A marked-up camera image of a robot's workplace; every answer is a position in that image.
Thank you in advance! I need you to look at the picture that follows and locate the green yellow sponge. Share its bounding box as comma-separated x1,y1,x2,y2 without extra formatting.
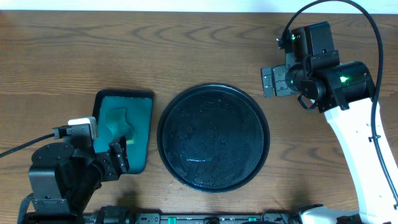
105,108,134,144

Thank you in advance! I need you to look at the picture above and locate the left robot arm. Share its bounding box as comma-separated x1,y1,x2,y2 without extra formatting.
17,137,129,223

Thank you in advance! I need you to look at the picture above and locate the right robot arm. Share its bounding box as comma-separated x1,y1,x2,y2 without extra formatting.
261,51,397,223

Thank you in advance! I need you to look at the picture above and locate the rectangular black water tray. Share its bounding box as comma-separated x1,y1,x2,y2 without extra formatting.
93,90,154,174

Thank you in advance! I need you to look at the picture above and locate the round black tray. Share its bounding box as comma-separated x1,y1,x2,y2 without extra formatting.
157,83,271,193

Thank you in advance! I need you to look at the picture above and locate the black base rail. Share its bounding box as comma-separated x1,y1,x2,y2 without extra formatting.
83,205,316,224

